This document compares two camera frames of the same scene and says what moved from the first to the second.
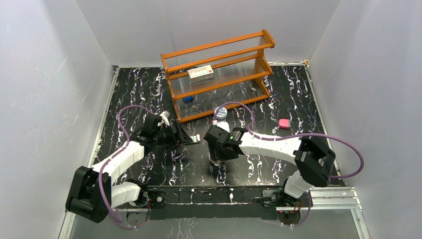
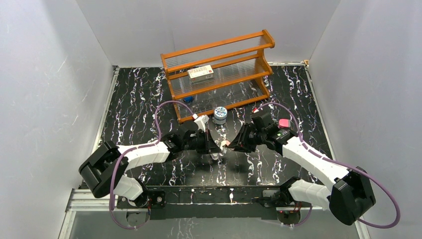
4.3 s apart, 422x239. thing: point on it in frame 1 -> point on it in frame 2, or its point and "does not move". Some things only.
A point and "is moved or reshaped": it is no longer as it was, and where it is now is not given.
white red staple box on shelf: x=200 y=73 does not move
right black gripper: x=219 y=157 -> x=240 y=143
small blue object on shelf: x=188 y=99 does not move
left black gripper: x=179 y=132 -> x=204 y=143
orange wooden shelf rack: x=231 y=73 does not move
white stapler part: x=216 y=163 is moved or reshaped
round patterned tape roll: x=221 y=114 does not move
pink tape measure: x=284 y=123 does not move
